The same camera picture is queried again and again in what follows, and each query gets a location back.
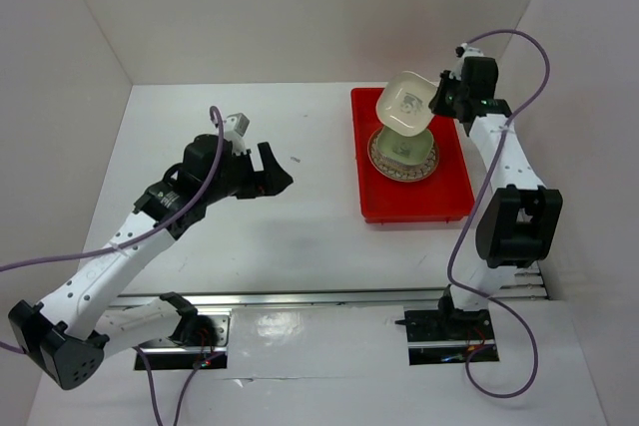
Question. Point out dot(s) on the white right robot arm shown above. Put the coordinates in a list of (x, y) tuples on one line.
[(518, 225)]

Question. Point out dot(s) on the round floral brown-rimmed plate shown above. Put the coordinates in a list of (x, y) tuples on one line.
[(398, 172)]

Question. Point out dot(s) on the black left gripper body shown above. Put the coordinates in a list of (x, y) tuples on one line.
[(240, 179)]

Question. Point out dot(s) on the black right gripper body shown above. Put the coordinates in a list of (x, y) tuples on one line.
[(448, 93)]

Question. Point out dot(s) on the aluminium front rail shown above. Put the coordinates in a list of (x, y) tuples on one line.
[(313, 298)]

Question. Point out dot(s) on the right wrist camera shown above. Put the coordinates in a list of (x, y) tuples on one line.
[(465, 50)]

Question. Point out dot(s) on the green square panda plate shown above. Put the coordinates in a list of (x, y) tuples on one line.
[(407, 151)]

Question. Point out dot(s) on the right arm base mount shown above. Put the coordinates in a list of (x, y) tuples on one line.
[(436, 338)]

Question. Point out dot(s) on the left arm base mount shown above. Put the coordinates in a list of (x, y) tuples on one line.
[(207, 346)]

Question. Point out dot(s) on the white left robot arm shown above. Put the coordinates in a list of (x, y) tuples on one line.
[(72, 330)]

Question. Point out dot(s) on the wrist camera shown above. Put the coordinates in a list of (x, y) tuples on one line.
[(465, 50), (235, 127)]

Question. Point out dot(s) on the red plastic bin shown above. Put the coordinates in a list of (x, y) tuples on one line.
[(444, 195)]

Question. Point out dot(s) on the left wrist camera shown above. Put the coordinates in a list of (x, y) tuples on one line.
[(235, 127)]

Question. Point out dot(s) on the cream square panda plate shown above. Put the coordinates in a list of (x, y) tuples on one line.
[(403, 105)]

